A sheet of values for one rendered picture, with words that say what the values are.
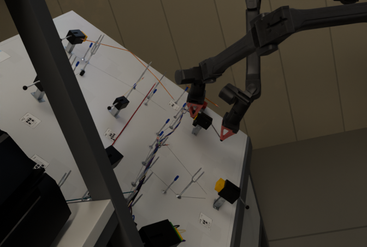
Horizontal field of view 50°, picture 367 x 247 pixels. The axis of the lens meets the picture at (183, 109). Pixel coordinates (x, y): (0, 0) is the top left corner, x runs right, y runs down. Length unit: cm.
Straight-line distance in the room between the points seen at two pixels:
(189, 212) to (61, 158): 44
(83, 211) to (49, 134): 66
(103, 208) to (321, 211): 229
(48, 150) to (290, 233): 182
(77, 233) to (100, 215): 4
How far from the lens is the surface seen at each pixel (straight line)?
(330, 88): 345
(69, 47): 164
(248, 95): 156
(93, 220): 60
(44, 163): 117
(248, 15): 170
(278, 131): 354
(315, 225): 271
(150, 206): 125
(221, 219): 141
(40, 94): 134
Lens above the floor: 177
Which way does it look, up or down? 21 degrees down
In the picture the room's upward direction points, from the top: 17 degrees counter-clockwise
